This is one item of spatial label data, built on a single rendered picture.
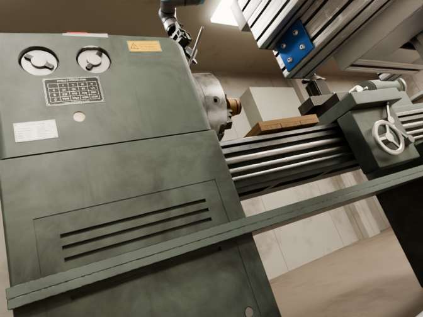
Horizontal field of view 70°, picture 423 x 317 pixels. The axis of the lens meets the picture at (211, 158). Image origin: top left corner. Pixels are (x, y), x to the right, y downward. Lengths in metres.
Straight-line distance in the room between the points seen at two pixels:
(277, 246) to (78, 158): 3.69
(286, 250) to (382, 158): 3.17
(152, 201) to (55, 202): 0.23
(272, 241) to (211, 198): 3.42
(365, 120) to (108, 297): 1.15
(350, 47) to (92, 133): 0.69
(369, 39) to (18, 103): 0.88
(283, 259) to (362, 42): 3.75
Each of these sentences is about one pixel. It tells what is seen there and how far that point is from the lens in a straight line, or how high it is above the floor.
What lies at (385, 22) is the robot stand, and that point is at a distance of 0.79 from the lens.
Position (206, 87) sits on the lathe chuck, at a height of 1.09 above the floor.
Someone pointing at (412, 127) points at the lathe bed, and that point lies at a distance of 1.88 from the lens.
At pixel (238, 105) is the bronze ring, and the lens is 1.38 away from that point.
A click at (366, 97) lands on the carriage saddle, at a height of 0.89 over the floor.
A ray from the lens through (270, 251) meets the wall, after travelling 4.24.
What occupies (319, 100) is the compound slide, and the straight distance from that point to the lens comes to 1.52.
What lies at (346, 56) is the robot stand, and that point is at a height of 0.82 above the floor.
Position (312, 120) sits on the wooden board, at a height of 0.88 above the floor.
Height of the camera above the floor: 0.49
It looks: 17 degrees up
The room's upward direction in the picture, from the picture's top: 19 degrees counter-clockwise
